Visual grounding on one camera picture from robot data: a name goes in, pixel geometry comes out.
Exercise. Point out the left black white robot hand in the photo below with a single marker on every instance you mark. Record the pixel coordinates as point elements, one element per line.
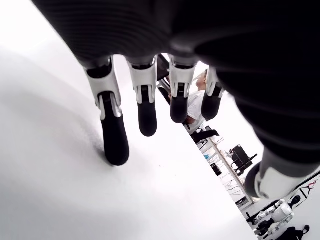
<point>200,25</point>

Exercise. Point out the seated person black trousers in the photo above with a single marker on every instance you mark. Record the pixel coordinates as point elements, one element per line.
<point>196,105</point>

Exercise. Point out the black metal chair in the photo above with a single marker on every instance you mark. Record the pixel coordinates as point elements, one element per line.
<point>205,133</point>

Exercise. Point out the black office chair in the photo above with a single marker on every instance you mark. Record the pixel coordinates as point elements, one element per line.
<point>240,153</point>

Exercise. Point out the small black box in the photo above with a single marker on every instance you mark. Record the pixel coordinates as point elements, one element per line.
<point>216,170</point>

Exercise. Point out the white humanoid robot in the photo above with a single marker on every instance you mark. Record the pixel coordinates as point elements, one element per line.
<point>281,211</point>

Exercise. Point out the black bulky object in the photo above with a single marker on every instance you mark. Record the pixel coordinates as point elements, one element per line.
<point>290,233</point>

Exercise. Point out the black metal furniture frame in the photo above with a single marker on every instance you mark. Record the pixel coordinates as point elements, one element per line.
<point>163,67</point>

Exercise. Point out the black wheeled gantry frame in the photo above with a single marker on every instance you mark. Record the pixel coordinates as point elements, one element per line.
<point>301,193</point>

